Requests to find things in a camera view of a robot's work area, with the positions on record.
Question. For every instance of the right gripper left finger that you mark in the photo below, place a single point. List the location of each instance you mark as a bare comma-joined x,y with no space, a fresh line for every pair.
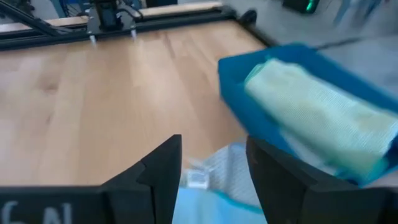
161,174

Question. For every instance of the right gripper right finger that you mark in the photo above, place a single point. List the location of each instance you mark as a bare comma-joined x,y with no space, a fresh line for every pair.
280,186

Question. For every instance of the pale blue smooth towel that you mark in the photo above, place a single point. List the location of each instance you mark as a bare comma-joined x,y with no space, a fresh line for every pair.
202,208

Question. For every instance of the large grey waffle towel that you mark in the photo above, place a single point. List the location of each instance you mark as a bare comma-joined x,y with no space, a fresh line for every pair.
230,168

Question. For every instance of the pale green microfiber towel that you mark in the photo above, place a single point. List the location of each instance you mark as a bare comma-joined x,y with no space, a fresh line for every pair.
311,115

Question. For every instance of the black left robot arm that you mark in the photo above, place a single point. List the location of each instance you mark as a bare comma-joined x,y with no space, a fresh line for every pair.
107,15

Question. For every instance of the teal plastic bin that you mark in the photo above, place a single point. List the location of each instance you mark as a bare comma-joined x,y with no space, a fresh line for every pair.
236,81

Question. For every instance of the black device green light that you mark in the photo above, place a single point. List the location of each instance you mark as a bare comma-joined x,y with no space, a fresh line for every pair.
300,4

